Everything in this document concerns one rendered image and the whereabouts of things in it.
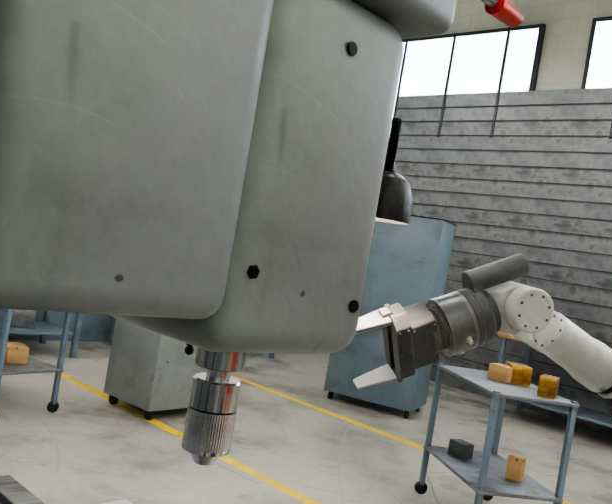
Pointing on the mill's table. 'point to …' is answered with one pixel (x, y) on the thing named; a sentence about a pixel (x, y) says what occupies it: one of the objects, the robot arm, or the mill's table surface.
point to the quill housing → (306, 185)
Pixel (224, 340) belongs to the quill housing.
